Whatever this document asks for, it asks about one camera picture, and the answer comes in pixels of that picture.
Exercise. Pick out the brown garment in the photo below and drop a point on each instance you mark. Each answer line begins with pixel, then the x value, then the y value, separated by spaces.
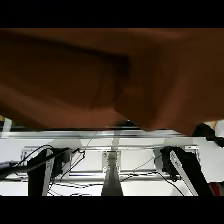
pixel 100 76

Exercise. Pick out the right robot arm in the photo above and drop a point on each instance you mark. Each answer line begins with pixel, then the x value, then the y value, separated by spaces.
pixel 186 166

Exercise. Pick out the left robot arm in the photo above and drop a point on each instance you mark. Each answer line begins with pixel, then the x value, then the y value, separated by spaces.
pixel 39 170

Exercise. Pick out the silver frame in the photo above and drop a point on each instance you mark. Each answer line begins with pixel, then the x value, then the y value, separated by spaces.
pixel 111 166

